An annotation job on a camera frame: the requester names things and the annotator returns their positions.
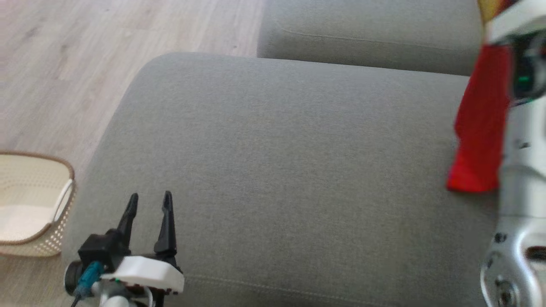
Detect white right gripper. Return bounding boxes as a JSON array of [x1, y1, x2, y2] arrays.
[[484, 0, 546, 45]]

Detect cream perforated laundry basket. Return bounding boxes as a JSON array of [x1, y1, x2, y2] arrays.
[[0, 151, 76, 257]]

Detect red shorts with white stripe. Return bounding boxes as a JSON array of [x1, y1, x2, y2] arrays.
[[446, 0, 519, 193]]

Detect yellow sofa backrest cushion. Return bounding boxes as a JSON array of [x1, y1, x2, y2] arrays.
[[477, 0, 502, 24]]

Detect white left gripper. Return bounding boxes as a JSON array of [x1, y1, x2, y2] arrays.
[[100, 191, 185, 295]]

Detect grey sofa seat cushion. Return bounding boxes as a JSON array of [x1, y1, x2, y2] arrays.
[[257, 0, 485, 76]]

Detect large grey sofa ottoman cushion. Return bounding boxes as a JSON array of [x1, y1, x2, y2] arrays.
[[62, 52, 546, 307]]

